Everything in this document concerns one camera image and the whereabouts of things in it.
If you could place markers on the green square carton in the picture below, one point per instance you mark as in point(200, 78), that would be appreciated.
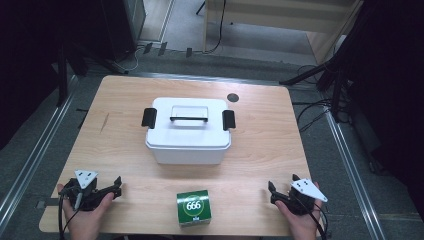
point(194, 208)

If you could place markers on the white lid with black latches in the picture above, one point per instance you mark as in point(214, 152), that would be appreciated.
point(188, 133)

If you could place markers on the black tripod stand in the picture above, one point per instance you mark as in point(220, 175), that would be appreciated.
point(336, 83)

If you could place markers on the person's right hand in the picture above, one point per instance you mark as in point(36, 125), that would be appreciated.
point(305, 224)

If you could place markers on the person's left hand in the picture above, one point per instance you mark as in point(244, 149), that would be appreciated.
point(83, 221)

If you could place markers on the light wooden furniture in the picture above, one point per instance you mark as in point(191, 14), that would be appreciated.
point(283, 16)

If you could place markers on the metal floor rail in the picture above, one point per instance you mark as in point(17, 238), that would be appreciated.
point(353, 176)
point(33, 160)

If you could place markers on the round dark table grommet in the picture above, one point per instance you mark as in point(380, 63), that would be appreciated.
point(233, 97)

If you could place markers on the white plastic storage box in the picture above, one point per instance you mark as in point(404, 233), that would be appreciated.
point(188, 156)

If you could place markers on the dark cabinet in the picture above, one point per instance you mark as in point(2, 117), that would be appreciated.
point(123, 26)

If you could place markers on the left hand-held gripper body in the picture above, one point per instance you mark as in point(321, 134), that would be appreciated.
point(83, 196)

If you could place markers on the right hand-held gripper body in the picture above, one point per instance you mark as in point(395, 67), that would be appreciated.
point(305, 191)

